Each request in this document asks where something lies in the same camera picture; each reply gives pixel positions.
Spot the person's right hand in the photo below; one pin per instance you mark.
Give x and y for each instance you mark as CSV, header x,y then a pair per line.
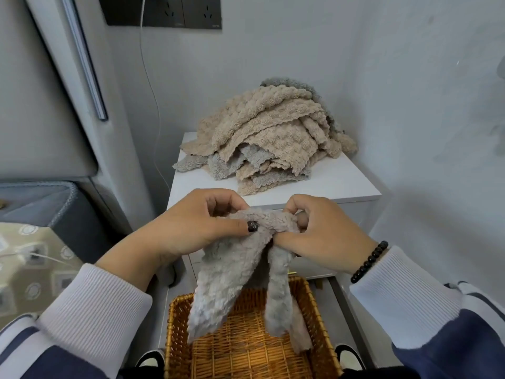
x,y
331,240

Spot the person's left hand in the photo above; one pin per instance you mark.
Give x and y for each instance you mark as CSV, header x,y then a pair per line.
x,y
189,228

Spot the single grey towel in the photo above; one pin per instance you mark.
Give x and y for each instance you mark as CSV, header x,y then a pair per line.
x,y
225,280

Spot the single beige towel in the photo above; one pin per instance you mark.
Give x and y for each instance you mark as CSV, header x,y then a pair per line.
x,y
302,335

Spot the pile of beige grey towels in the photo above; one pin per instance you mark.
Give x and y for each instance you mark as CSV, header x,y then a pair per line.
x,y
268,130

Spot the orange wicker basket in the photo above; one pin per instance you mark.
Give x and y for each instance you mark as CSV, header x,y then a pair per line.
x,y
244,351

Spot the person's left forearm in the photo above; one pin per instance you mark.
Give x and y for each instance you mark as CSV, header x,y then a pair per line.
x,y
79,311

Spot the person's right forearm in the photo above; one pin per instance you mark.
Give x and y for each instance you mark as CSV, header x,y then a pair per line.
x,y
414,303

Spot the person's right shoe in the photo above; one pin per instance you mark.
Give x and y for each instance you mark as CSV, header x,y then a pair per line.
x,y
349,357

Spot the person's shoe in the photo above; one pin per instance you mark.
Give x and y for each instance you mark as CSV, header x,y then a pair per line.
x,y
349,357
152,359

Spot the person's left shoe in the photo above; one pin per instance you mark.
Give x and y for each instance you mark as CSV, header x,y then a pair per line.
x,y
152,359

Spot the white nightstand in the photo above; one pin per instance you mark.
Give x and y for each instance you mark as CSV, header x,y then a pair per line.
x,y
339,181

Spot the silver headboard trim strip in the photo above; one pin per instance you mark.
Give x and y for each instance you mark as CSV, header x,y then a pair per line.
x,y
85,63

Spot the grey padded headboard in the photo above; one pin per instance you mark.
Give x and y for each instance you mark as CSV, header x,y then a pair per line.
x,y
35,94

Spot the narrow black wall socket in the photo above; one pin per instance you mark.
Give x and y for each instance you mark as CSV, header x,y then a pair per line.
x,y
205,11

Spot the wide black wall socket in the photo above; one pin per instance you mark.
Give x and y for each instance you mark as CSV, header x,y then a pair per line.
x,y
122,11

